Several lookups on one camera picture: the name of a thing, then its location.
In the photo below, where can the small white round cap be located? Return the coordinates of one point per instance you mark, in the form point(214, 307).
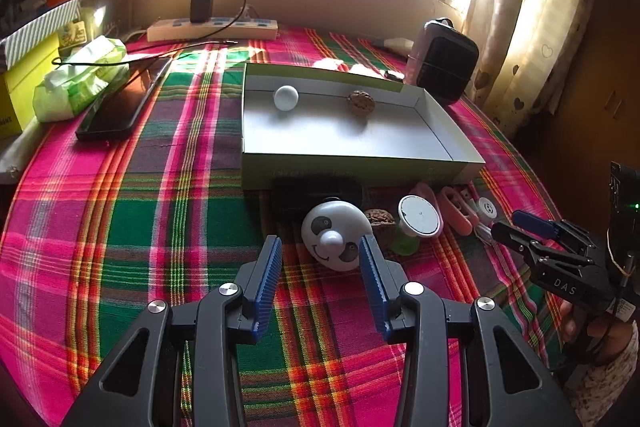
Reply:
point(486, 209)

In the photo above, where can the black rectangular device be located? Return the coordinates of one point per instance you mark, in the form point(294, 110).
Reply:
point(300, 202)

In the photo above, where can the white plug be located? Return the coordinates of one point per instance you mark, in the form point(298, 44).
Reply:
point(251, 13)

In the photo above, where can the green tissue pack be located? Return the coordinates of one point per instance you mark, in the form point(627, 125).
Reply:
point(75, 82)

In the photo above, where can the white plastic packet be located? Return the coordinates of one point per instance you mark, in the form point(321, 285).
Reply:
point(397, 43)

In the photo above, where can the yellow-green box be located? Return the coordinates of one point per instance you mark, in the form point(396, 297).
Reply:
point(25, 87)

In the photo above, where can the black charger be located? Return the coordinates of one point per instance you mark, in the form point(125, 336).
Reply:
point(201, 6)

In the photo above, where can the white round panda gadget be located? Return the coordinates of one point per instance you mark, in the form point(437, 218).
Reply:
point(325, 222)

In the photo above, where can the small grey black heater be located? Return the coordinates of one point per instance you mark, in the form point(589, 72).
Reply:
point(445, 62)

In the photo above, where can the plaid tablecloth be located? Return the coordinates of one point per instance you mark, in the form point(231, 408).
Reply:
point(150, 217)

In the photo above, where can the black smartphone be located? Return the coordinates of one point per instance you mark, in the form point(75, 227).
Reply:
point(120, 104)

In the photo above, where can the pink clip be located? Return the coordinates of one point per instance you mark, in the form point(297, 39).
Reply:
point(452, 208)

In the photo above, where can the heart print curtain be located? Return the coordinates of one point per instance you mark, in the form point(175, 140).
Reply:
point(540, 22)

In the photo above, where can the person's right hand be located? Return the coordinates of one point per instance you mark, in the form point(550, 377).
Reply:
point(616, 343)

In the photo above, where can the white power strip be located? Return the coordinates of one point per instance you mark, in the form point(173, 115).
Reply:
point(210, 30)

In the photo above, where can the small green carton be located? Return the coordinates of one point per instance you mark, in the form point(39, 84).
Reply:
point(74, 34)

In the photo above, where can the white ball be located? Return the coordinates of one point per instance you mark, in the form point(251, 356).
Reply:
point(286, 98)

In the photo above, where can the striped gift box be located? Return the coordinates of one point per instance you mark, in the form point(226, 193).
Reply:
point(40, 27)

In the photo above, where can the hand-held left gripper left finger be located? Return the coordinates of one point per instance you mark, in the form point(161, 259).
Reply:
point(265, 287)

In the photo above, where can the pink plastic piece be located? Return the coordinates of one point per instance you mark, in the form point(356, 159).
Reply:
point(425, 191)

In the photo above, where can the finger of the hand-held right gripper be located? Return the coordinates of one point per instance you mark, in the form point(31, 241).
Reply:
point(515, 239)
point(532, 220)

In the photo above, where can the shallow white cardboard box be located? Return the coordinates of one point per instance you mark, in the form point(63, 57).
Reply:
point(350, 134)

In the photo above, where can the green bottle with white lid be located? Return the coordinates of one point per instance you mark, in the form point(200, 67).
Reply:
point(421, 217)

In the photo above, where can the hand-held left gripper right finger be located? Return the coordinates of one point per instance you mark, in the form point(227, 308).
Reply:
point(372, 287)

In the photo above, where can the brown walnut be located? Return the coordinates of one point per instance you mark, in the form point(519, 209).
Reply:
point(380, 217)
point(361, 103)

